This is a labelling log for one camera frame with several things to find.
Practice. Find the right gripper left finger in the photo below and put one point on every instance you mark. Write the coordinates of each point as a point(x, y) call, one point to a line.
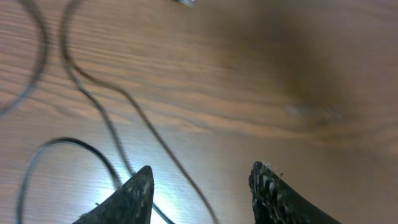
point(130, 204)

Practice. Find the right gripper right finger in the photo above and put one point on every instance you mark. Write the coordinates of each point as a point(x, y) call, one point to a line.
point(275, 202)

